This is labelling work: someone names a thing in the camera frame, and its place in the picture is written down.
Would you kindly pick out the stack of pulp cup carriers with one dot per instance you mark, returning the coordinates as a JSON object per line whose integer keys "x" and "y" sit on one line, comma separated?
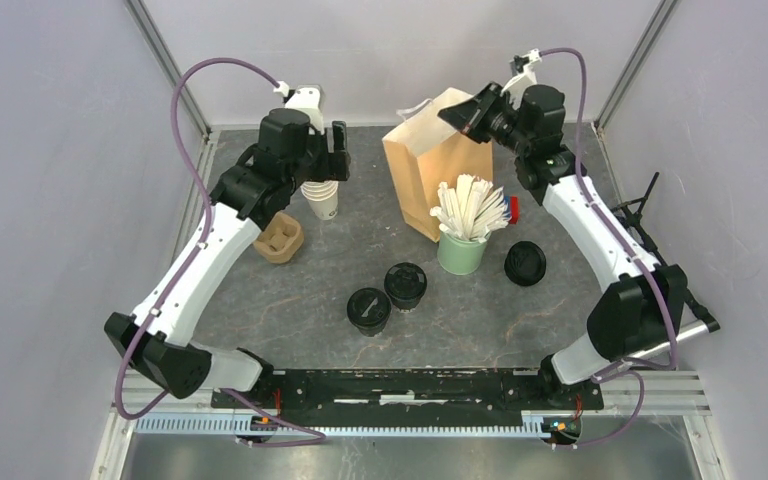
{"x": 281, "y": 239}

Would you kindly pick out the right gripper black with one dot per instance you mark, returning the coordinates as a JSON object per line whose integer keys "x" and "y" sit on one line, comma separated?
{"x": 469, "y": 116}

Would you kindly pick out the silver microphone on tripod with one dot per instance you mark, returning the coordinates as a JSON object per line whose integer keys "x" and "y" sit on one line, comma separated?
{"x": 697, "y": 319}

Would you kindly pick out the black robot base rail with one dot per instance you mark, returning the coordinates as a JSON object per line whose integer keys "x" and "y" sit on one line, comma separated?
{"x": 451, "y": 397}

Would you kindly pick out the green straw holder cup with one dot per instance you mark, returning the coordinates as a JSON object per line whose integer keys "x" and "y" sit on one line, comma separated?
{"x": 460, "y": 257}

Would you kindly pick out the red and blue small box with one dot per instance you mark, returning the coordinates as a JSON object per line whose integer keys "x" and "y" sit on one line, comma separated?
{"x": 513, "y": 213}

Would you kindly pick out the black plastic cup lid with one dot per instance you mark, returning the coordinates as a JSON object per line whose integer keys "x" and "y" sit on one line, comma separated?
{"x": 367, "y": 301}
{"x": 405, "y": 275}

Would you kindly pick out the stack of black lids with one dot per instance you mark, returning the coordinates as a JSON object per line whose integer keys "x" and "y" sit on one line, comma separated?
{"x": 525, "y": 264}

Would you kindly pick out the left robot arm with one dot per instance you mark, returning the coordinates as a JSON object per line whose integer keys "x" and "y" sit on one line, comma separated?
{"x": 156, "y": 338}

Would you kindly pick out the brown paper takeout bag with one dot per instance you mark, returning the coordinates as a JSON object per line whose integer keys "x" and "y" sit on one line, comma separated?
{"x": 423, "y": 151}

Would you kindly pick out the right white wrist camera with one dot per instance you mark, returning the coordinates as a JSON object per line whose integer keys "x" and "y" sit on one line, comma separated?
{"x": 522, "y": 75}

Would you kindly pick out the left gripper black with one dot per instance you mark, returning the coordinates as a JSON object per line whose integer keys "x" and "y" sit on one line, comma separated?
{"x": 334, "y": 165}

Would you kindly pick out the stack of white paper cups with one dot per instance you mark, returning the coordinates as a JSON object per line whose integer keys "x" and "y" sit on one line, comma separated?
{"x": 322, "y": 198}

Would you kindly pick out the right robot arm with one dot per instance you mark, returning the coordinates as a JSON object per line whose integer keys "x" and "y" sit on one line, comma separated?
{"x": 642, "y": 298}

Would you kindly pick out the bundle of wrapped paper straws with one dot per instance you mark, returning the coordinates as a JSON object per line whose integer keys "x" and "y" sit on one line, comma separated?
{"x": 471, "y": 209}

